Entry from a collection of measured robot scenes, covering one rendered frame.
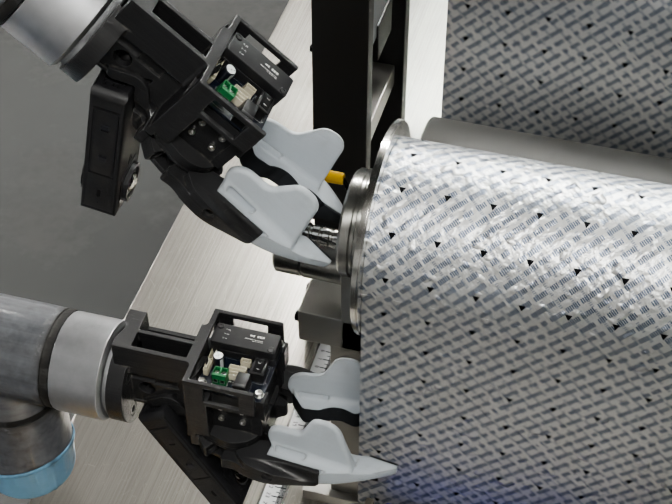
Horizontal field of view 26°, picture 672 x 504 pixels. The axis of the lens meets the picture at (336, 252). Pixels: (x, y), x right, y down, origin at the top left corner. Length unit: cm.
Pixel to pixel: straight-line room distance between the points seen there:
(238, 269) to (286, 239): 51
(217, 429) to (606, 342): 30
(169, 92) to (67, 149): 208
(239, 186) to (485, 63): 26
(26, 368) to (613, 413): 42
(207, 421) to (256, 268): 43
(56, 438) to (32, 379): 10
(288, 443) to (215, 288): 42
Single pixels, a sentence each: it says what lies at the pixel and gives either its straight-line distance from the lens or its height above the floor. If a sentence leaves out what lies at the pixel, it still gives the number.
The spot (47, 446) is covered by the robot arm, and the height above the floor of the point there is 102.
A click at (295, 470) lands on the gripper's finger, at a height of 110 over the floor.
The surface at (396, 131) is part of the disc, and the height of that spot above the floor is 132.
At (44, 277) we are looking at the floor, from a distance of 274.
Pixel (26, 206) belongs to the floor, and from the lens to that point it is 288.
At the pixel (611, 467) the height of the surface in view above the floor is 113.
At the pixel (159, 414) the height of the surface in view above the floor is 110.
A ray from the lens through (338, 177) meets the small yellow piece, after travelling 104.
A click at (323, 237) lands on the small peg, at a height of 126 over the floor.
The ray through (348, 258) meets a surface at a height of 125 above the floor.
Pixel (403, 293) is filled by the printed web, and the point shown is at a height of 126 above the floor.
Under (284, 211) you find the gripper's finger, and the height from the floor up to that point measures 130.
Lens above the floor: 193
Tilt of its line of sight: 45 degrees down
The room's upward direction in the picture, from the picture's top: straight up
